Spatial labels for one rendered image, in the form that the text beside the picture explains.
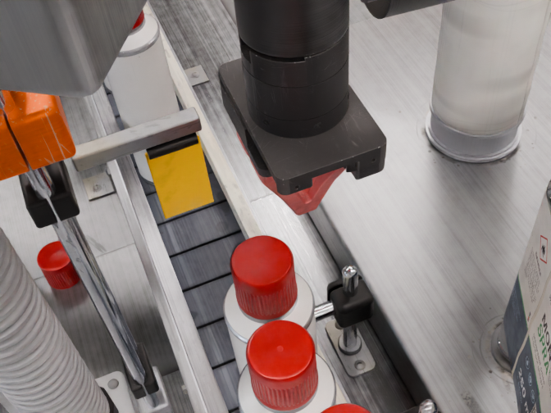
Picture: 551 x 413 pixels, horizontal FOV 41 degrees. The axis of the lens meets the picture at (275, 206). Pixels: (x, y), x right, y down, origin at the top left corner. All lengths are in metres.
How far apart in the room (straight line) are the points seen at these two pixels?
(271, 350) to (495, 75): 0.35
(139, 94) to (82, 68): 0.45
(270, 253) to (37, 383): 0.15
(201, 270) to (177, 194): 0.22
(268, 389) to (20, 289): 0.15
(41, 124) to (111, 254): 0.42
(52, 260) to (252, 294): 0.35
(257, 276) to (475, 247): 0.30
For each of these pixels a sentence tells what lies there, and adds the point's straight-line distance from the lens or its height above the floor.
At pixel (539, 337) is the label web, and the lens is 0.46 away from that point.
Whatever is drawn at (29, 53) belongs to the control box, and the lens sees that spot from 0.16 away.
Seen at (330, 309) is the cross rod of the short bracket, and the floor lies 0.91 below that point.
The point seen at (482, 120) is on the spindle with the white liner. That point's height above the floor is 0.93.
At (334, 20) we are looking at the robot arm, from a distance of 0.36.
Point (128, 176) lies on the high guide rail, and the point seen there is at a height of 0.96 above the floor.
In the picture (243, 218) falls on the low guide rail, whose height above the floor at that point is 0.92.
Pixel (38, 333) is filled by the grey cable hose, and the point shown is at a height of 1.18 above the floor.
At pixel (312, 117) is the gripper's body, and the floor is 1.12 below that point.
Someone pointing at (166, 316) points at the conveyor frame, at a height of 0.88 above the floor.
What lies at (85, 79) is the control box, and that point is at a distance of 0.16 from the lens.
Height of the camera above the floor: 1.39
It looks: 51 degrees down
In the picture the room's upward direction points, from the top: 7 degrees counter-clockwise
